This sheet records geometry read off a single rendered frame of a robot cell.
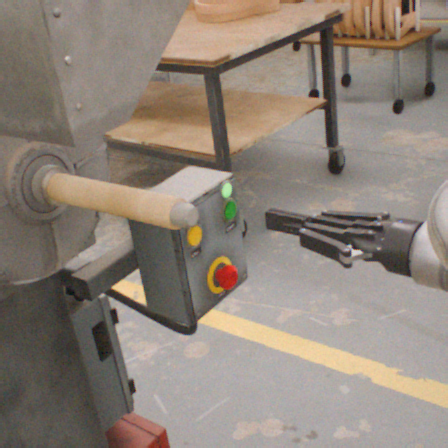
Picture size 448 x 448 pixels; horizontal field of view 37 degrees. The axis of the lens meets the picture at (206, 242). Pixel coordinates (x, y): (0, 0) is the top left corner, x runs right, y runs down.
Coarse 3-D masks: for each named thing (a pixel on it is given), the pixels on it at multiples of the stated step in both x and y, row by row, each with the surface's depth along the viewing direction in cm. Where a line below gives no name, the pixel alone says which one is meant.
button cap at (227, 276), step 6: (222, 270) 105; (228, 270) 105; (234, 270) 106; (216, 276) 107; (222, 276) 105; (228, 276) 105; (234, 276) 106; (222, 282) 105; (228, 282) 105; (234, 282) 107; (222, 288) 106; (228, 288) 106
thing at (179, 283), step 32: (160, 192) 104; (192, 192) 102; (224, 224) 106; (160, 256) 102; (192, 256) 101; (224, 256) 108; (160, 288) 106; (192, 288) 103; (160, 320) 113; (192, 320) 105
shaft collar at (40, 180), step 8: (40, 168) 76; (48, 168) 75; (56, 168) 75; (40, 176) 75; (48, 176) 75; (32, 184) 75; (40, 184) 75; (32, 192) 76; (40, 192) 75; (40, 200) 76; (48, 200) 75
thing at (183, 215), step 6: (174, 204) 65; (180, 204) 64; (186, 204) 64; (192, 204) 65; (174, 210) 64; (180, 210) 64; (186, 210) 64; (192, 210) 64; (174, 216) 64; (180, 216) 64; (186, 216) 64; (192, 216) 64; (198, 216) 65; (174, 222) 65; (180, 222) 64; (186, 222) 64; (192, 222) 64; (186, 228) 65
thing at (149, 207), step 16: (64, 176) 74; (48, 192) 75; (64, 192) 73; (80, 192) 72; (96, 192) 70; (112, 192) 69; (128, 192) 68; (144, 192) 67; (96, 208) 71; (112, 208) 69; (128, 208) 67; (144, 208) 66; (160, 208) 65; (160, 224) 66
